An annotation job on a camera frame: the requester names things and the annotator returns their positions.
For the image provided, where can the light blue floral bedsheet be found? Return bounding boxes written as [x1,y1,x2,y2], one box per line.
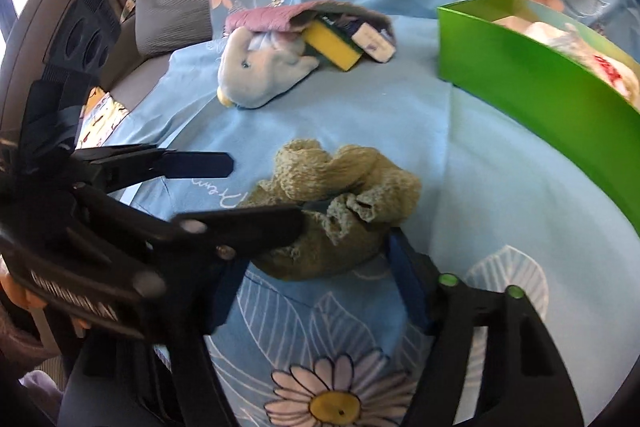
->
[82,0,640,427]

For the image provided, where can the purple fleece towel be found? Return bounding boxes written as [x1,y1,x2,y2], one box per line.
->
[225,0,397,45]

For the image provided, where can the grey sofa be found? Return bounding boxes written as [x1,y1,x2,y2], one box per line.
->
[0,0,251,142]

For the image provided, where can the red white floral cloth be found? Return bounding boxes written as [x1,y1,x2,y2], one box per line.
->
[585,52,640,108]

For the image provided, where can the blue elephant plush toy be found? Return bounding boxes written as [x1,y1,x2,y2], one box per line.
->
[216,27,321,110]

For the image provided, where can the cream waffle towel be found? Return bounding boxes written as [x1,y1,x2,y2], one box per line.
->
[492,9,601,58]

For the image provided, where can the pink printed blanket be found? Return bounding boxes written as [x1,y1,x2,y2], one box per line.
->
[80,89,133,148]

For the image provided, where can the green cardboard box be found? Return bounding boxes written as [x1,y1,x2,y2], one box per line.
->
[436,0,640,238]

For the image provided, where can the person's left hand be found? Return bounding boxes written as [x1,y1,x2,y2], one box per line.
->
[0,278,49,311]

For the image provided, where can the person's left forearm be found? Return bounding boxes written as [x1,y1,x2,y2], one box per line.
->
[0,307,68,408]

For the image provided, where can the blue orange tissue packet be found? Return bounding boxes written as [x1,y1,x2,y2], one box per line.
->
[320,9,397,64]

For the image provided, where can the green knitted cloth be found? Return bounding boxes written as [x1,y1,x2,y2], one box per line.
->
[235,138,423,283]

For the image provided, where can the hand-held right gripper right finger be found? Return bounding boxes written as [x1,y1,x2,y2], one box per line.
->
[382,227,586,427]

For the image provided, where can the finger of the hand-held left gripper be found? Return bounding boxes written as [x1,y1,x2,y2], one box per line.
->
[75,144,236,195]
[165,205,307,260]

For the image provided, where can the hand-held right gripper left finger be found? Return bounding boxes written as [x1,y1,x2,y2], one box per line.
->
[150,254,251,427]

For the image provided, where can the yellow green scrub sponge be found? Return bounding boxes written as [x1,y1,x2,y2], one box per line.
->
[301,19,366,72]

